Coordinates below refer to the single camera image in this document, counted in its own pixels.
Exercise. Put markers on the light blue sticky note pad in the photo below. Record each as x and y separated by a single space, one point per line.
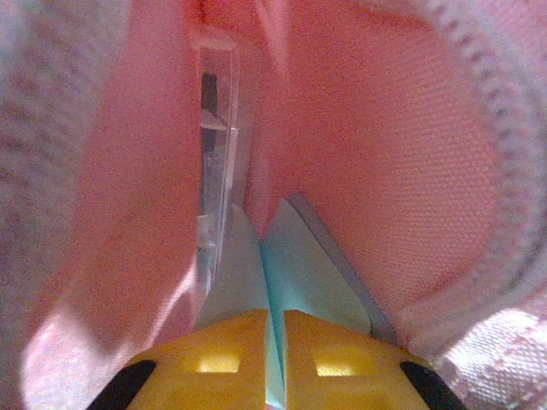
307 265

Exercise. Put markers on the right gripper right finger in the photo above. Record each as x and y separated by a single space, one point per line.
350 376

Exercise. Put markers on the pink school backpack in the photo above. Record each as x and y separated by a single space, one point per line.
384 149

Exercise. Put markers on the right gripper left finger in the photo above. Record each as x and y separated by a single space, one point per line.
205 376

